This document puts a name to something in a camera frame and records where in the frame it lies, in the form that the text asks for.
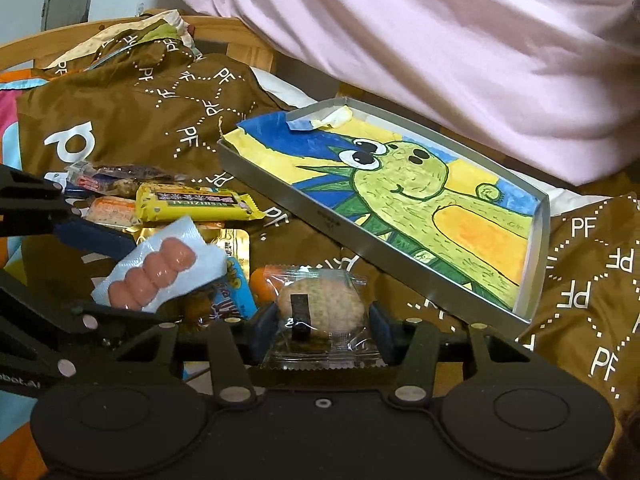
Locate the orange cracker packet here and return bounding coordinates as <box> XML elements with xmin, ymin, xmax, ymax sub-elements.
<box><xmin>85</xmin><ymin>196</ymin><xmax>140</xmax><ymax>229</ymax></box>

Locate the blue candy packet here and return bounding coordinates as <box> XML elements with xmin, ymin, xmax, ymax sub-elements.
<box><xmin>209</xmin><ymin>257</ymin><xmax>257</xmax><ymax>320</ymax></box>

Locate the dark dried meat clear packet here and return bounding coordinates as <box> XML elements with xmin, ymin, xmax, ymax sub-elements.
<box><xmin>66</xmin><ymin>160</ymin><xmax>188</xmax><ymax>198</ymax></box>

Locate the yellow biscuit packet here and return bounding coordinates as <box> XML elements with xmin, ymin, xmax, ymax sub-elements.
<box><xmin>134</xmin><ymin>182</ymin><xmax>265</xmax><ymax>223</ymax></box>

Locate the pink sausage white packet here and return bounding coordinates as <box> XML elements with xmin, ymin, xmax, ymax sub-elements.
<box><xmin>92</xmin><ymin>217</ymin><xmax>227</xmax><ymax>313</ymax></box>

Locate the rice cracker clear packet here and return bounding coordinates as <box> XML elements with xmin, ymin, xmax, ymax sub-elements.
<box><xmin>264</xmin><ymin>266</ymin><xmax>384</xmax><ymax>372</ymax></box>

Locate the navy blue white packet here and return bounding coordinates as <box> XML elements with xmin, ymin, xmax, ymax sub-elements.
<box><xmin>44</xmin><ymin>171</ymin><xmax>93</xmax><ymax>200</ymax></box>

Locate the small orange tangerine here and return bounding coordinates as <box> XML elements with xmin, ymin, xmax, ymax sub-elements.
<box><xmin>248</xmin><ymin>266</ymin><xmax>285</xmax><ymax>307</ymax></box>

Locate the grey metal tray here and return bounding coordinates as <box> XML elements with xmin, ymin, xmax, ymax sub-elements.
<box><xmin>218</xmin><ymin>98</ymin><xmax>550</xmax><ymax>337</ymax></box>

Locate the brown PF printed blanket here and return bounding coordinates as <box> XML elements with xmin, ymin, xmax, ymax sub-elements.
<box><xmin>1</xmin><ymin>41</ymin><xmax>639</xmax><ymax>479</ymax></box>

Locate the pink draped cloth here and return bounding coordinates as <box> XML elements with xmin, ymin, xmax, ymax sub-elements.
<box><xmin>182</xmin><ymin>0</ymin><xmax>639</xmax><ymax>185</ymax></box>

